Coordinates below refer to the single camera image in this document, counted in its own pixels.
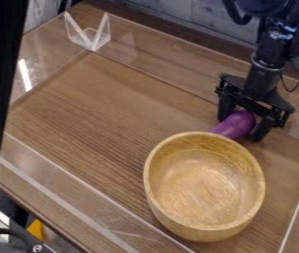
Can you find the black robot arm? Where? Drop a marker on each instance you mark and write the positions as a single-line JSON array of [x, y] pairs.
[[277, 42]]

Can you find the yellow tag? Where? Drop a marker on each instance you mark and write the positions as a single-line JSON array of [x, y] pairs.
[[35, 229]]

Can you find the purple toy eggplant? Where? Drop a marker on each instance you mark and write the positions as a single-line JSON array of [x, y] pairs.
[[237, 125]]

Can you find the brown wooden bowl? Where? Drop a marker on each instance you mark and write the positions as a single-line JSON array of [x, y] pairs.
[[205, 186]]

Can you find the clear acrylic front wall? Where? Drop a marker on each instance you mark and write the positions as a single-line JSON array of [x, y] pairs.
[[76, 210]]

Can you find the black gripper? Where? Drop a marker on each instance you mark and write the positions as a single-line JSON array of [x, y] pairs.
[[271, 107]]

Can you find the clear acrylic corner bracket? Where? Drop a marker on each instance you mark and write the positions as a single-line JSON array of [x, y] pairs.
[[90, 38]]

